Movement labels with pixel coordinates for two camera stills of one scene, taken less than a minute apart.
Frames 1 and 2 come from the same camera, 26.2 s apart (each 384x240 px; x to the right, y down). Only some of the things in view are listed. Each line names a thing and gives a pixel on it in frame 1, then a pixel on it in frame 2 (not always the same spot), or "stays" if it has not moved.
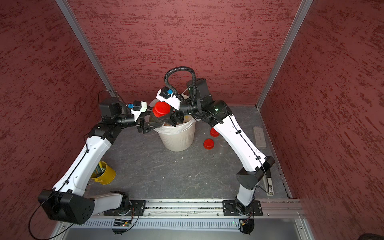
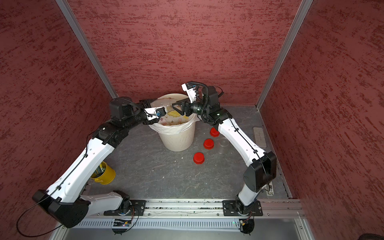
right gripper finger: x=171 y=121 → x=182 y=111
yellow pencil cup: x=103 y=173 stays
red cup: x=214 y=133 stays
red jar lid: x=208 y=144 stays
